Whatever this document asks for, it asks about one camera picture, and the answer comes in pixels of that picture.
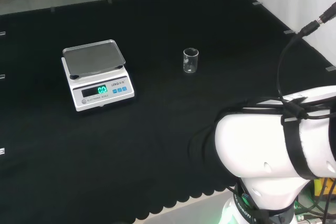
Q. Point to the black bench cloth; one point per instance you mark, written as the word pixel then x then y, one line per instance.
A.
pixel 131 155

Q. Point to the white electronic balance steel pan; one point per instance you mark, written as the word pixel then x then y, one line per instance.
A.
pixel 97 77

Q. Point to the yellow stop button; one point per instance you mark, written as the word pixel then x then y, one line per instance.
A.
pixel 321 187

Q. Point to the small clear glass beaker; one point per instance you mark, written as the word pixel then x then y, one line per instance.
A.
pixel 191 62

